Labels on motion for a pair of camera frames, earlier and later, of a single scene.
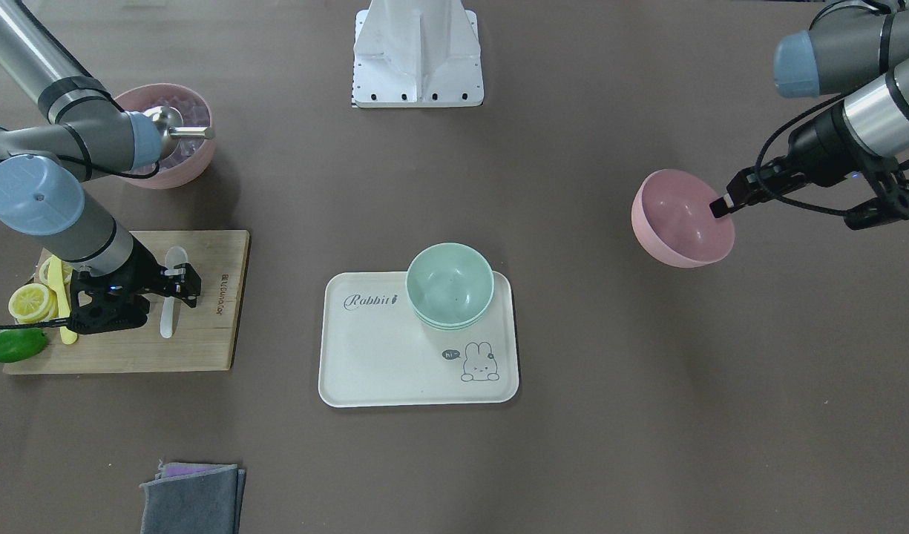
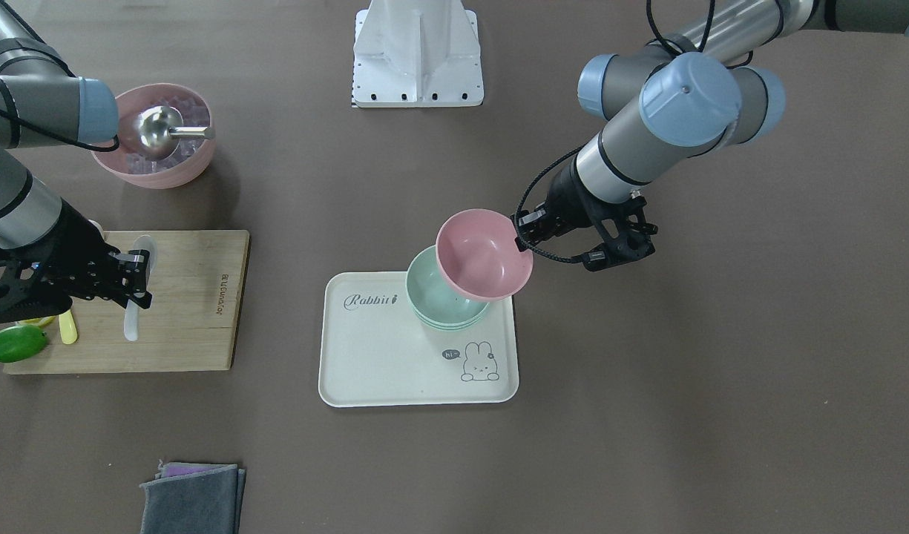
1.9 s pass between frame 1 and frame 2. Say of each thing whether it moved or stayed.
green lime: stayed
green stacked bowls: stayed
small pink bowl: moved
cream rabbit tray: stayed
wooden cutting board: stayed
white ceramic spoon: moved
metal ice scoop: stayed
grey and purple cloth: stayed
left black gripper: moved
